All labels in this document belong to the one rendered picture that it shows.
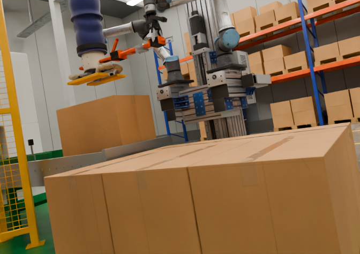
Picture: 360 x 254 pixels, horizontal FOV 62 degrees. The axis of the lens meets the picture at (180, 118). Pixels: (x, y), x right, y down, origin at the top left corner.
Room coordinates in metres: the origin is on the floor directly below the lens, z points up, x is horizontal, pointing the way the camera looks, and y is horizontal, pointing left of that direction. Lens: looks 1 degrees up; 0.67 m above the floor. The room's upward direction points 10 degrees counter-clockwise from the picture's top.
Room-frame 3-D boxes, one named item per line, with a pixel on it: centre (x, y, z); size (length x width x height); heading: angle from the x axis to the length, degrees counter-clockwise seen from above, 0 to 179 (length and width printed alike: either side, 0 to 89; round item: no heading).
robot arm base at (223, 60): (2.19, -0.40, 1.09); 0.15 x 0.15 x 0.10
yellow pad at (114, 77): (2.35, 0.53, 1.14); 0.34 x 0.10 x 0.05; 59
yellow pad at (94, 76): (2.19, 0.63, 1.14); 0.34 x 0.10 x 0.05; 59
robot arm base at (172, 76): (2.50, -0.02, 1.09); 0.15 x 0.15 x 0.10
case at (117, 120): (2.28, 0.56, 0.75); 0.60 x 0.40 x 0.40; 60
